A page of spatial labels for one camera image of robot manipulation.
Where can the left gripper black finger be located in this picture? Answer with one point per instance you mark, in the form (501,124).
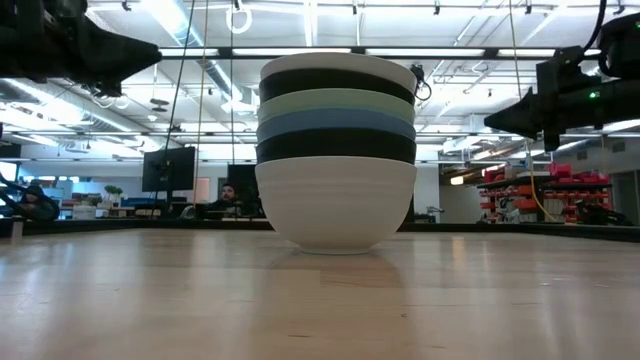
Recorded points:
(112,84)
(120,52)

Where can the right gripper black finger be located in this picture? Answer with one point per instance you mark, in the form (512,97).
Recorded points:
(550,135)
(525,110)

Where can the blue bowl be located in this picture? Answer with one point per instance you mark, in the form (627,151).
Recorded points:
(335,120)

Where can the mint green bowl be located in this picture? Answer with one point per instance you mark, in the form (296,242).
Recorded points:
(335,99)

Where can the black bowl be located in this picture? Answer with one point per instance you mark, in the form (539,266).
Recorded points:
(335,79)
(335,145)

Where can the small white smooth bowl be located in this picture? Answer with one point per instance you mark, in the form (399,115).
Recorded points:
(335,60)

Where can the large white speckled ridged bowl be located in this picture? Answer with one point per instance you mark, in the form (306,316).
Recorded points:
(335,205)

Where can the shelf with red orange bins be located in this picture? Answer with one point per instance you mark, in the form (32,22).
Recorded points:
(550,197)

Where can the large black computer monitor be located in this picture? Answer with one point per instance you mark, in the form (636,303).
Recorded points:
(168,170)

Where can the green potted plant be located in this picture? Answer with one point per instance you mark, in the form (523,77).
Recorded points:
(113,191)

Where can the person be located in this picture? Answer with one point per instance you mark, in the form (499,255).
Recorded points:
(227,197)
(37,202)

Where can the small black computer monitor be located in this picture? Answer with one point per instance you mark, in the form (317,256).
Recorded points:
(242,180)

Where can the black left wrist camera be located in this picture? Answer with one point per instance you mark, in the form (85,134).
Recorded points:
(60,10)

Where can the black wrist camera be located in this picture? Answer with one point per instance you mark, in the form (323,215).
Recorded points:
(60,10)
(562,70)

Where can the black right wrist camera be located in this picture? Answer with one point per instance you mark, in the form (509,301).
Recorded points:
(562,70)

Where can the black aluminium table frame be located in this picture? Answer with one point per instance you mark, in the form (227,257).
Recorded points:
(500,230)

